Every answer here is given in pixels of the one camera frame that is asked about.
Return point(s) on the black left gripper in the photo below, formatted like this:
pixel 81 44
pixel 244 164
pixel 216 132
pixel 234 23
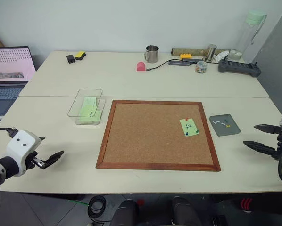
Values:
pixel 35 161

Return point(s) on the grey flat tray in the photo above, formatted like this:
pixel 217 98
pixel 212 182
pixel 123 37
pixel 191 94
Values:
pixel 222 130

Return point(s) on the clear bottle with green lid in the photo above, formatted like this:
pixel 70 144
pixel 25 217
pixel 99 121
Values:
pixel 249 35

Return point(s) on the open laptop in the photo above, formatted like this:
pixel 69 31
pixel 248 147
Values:
pixel 9 63

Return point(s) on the stack of green notes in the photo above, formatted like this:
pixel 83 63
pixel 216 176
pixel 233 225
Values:
pixel 88 110

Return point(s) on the black handheld controller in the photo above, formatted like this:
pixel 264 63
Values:
pixel 237 67

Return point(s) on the pink rounded block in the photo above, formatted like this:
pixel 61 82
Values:
pixel 141 67

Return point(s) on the wood framed cork board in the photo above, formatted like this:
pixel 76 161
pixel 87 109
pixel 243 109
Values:
pixel 150 136

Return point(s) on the yellow toy brick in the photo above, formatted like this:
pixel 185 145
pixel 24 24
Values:
pixel 186 56

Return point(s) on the clear plastic box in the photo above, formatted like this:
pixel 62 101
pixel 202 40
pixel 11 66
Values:
pixel 75 110

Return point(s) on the small jar of pins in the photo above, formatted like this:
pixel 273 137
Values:
pixel 201 67

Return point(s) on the brown rolled tube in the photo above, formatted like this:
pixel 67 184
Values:
pixel 190 51

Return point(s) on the yellow and black eraser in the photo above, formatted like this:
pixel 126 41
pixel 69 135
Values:
pixel 80 55

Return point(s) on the crumpled white paper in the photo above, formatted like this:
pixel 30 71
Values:
pixel 221 56

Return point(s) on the clear round container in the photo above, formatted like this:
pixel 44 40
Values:
pixel 235 56

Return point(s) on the black power adapter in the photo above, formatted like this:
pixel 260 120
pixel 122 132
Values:
pixel 70 58

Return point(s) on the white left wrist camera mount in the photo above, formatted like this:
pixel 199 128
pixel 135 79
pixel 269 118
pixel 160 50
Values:
pixel 20 143

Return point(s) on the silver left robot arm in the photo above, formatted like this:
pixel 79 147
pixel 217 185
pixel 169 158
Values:
pixel 6 167

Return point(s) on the stainless steel mug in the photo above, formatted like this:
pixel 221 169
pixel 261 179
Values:
pixel 152 55

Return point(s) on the grey partition panel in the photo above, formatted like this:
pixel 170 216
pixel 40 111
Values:
pixel 277 58

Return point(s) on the dark rounded shape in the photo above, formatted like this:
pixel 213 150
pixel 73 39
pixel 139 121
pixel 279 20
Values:
pixel 124 213
pixel 185 212

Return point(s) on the metal cylinder cup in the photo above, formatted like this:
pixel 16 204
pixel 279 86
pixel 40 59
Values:
pixel 209 53

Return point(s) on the red ribbed part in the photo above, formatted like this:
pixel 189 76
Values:
pixel 246 204

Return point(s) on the green paper note with writing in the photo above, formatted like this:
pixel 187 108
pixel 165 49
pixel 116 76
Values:
pixel 190 124

